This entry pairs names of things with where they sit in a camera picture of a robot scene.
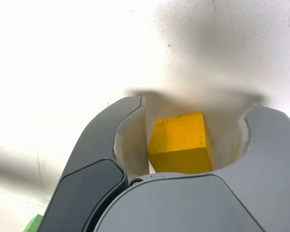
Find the yellow cube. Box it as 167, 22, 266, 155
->
148, 112, 215, 174

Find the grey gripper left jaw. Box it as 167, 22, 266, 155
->
38, 96, 150, 232

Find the green cube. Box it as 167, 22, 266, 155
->
23, 214, 44, 232

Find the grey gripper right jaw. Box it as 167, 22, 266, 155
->
83, 95, 290, 232

